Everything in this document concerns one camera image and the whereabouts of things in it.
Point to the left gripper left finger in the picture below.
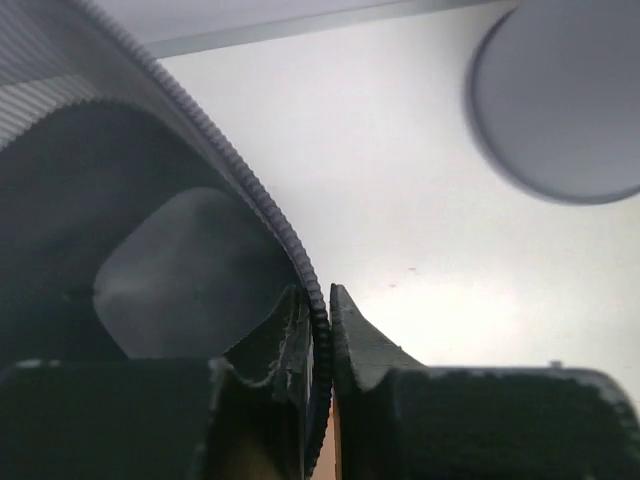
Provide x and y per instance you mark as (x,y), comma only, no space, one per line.
(238,416)

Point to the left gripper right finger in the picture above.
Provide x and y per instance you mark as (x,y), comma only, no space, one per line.
(400,419)

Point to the grey slotted waste bin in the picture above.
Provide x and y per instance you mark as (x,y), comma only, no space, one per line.
(131,228)

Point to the light grey bin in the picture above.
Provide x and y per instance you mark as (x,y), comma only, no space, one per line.
(553,99)

